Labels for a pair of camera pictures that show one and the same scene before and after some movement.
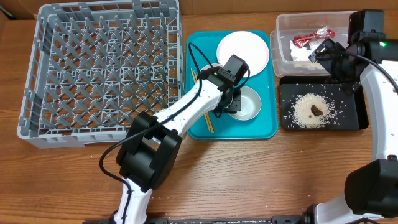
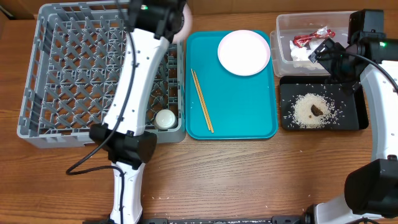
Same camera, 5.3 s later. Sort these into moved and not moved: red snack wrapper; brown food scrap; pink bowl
Moved: pink bowl
Not moved: brown food scrap; red snack wrapper
